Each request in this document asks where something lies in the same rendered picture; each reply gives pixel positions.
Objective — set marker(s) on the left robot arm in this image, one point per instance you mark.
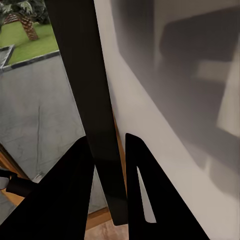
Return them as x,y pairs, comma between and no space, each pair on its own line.
14,184

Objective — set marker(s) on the poster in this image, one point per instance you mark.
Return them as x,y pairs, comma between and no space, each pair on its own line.
76,30

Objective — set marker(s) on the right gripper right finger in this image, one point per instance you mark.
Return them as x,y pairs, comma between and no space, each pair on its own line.
174,220

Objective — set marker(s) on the door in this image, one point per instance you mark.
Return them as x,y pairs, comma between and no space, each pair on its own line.
39,118

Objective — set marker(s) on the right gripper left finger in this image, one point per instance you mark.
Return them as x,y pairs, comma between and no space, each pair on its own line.
57,208

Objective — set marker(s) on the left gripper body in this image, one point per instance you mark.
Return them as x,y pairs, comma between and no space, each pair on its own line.
26,187

